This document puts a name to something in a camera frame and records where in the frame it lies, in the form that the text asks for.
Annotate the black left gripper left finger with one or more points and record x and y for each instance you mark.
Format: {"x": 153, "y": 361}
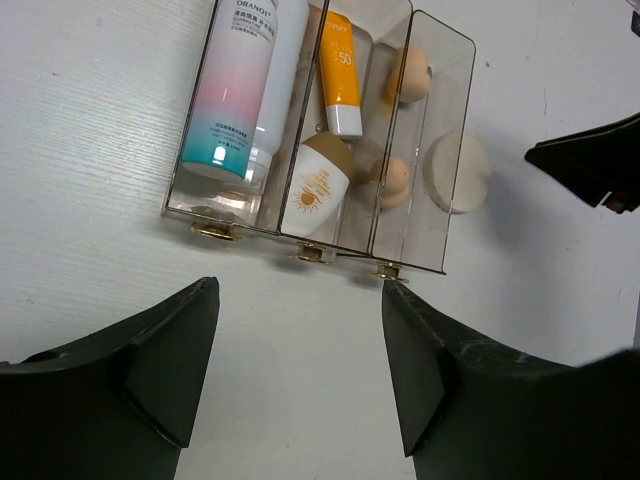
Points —
{"x": 120, "y": 403}

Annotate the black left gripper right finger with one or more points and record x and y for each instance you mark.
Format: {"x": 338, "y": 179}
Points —
{"x": 470, "y": 407}

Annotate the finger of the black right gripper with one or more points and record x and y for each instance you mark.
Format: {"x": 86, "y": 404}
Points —
{"x": 600, "y": 166}

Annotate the beige gourd makeup sponge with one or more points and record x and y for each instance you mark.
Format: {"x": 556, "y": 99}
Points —
{"x": 396, "y": 189}

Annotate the beige egg makeup sponge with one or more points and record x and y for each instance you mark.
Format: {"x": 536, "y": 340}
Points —
{"x": 411, "y": 70}

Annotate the white bottle with brown cap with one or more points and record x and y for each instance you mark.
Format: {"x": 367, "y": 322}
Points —
{"x": 323, "y": 169}

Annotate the orange sunscreen tube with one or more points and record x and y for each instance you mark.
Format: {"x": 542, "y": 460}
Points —
{"x": 339, "y": 77}

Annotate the white cylindrical bottle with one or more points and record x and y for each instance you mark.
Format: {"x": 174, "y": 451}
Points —
{"x": 292, "y": 18}

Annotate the round beige makeup sponge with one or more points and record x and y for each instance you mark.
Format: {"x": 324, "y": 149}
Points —
{"x": 458, "y": 173}

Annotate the middle clear acrylic bin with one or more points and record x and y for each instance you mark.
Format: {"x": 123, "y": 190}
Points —
{"x": 372, "y": 21}

